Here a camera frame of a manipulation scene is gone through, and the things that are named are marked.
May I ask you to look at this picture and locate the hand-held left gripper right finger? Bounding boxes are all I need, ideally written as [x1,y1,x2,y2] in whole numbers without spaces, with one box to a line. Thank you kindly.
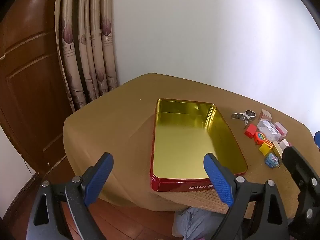
[203,152,290,240]

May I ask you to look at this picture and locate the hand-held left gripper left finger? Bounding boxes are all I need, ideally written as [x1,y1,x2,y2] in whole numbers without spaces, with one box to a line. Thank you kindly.
[26,152,114,240]

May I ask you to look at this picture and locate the lip gloss gold cap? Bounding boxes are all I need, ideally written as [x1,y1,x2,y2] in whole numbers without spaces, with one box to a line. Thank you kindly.
[279,139,292,152]

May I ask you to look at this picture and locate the cream yellow block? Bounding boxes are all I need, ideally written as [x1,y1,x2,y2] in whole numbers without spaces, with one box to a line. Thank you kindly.
[271,140,284,159]

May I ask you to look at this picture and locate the small blue patterned tin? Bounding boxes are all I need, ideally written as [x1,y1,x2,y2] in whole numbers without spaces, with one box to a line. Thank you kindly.
[264,152,281,168]

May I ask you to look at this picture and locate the yellow striped block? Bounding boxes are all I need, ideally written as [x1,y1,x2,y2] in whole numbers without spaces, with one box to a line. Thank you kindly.
[259,141,275,157]

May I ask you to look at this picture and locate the red tin box gold inside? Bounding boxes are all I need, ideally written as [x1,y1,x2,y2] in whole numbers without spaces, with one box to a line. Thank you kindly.
[150,98,248,192]

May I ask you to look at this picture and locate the clear plastic case white label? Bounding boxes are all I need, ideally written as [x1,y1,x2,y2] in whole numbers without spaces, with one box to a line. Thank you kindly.
[257,119,282,142]

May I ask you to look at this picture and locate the colourful round toy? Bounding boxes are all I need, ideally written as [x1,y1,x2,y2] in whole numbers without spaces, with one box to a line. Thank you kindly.
[254,131,268,145]

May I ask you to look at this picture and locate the red wooden block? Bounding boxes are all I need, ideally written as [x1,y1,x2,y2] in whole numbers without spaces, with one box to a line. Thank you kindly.
[244,124,258,139]

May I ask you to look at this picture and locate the beige cardboard cube box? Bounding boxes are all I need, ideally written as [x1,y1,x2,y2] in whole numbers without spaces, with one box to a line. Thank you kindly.
[259,109,272,122]

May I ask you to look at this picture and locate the large metal spring clip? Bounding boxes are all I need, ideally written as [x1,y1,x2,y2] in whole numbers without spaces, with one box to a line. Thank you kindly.
[231,110,257,129]

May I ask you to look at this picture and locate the person's jeans leg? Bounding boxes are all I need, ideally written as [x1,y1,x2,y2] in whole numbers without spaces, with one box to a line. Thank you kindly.
[172,206,230,240]

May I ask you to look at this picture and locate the brown wooden door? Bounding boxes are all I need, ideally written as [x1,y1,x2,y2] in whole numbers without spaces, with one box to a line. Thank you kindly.
[0,0,87,180]

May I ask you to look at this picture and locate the beige leaf print curtain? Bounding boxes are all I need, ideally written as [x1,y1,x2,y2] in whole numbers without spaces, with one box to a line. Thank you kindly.
[54,0,119,113]

